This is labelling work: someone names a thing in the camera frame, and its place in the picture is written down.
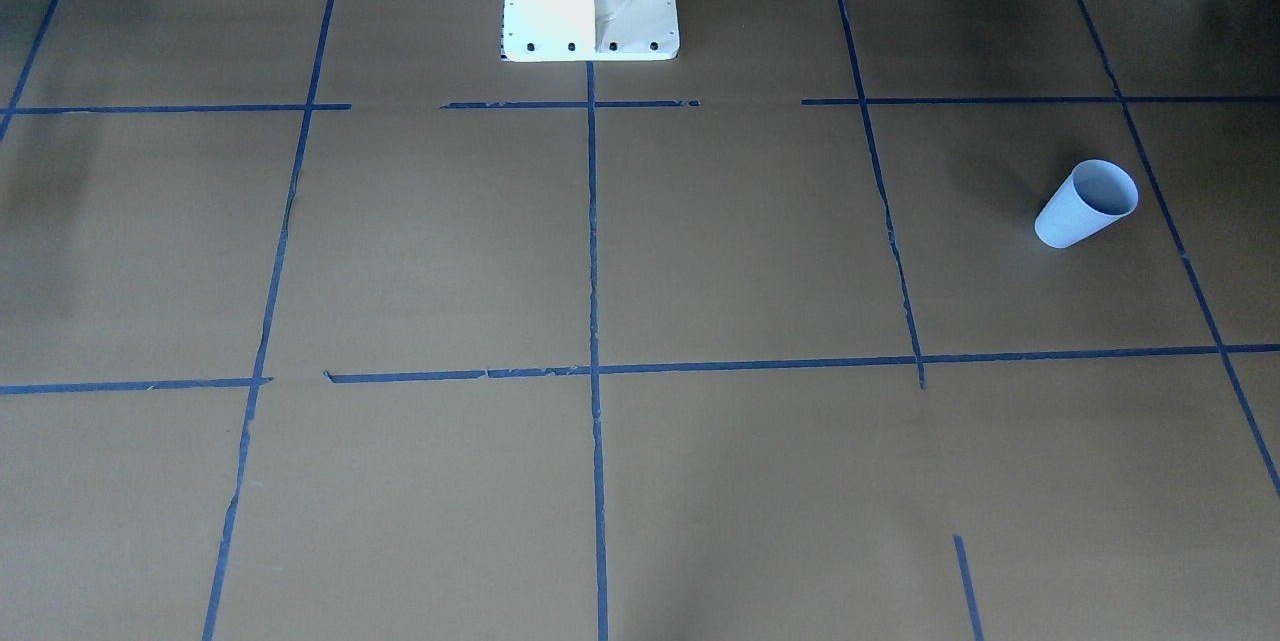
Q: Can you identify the light blue plastic cup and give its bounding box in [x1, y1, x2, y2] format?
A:
[1034, 159, 1139, 249]

